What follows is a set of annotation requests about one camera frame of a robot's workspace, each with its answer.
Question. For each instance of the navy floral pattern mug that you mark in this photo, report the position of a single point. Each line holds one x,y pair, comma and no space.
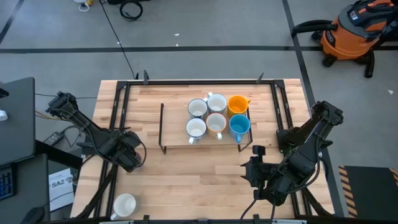
197,109

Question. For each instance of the black metal rig frame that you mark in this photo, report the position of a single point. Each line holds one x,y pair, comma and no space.
199,82

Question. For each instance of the black computer mouse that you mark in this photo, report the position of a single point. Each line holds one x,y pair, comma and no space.
32,216

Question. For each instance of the blue white leaf pattern mug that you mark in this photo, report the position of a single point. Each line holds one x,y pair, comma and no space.
196,128

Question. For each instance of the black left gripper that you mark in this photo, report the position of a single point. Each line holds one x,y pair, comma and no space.
130,158

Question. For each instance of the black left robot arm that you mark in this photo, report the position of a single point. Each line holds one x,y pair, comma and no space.
81,119

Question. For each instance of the plain light blue mug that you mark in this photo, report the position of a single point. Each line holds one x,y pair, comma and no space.
239,126

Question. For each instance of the blue lattice pattern mug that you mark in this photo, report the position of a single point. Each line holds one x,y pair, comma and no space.
216,103

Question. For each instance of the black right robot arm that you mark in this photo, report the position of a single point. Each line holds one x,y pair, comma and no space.
311,133

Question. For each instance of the white mug with yellow dots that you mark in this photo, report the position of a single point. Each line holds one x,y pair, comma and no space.
216,124

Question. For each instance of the small white desk object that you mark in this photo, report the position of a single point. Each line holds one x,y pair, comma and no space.
2,115

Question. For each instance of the plain yellow mug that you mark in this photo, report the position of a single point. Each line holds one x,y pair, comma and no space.
236,105

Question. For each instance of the orange shop vacuum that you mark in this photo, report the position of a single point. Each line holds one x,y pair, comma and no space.
345,40

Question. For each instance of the black power adapter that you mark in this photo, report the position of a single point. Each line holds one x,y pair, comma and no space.
54,138

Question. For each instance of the backlit keyboard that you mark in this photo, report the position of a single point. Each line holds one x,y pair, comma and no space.
6,183

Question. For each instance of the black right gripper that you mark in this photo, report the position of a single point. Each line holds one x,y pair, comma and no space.
256,172

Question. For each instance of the black yellow hazard mat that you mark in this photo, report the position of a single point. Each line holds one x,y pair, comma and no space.
370,193

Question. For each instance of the white printed paper sheet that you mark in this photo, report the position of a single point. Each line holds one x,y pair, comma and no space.
60,193

